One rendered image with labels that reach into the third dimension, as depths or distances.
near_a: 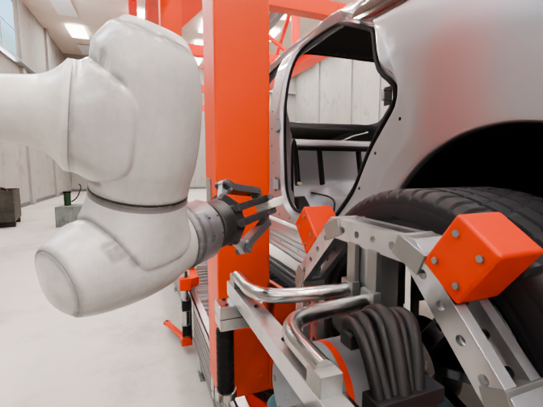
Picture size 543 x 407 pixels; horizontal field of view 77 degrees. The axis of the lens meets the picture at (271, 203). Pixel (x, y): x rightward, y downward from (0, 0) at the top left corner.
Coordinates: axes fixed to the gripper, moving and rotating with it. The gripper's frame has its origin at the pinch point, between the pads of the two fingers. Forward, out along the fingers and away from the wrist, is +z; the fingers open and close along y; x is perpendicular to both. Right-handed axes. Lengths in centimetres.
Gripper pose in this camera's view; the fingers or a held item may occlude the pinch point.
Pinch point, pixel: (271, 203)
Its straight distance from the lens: 66.5
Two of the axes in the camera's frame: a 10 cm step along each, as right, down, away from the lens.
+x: -8.2, 2.3, 5.2
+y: -2.9, -9.6, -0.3
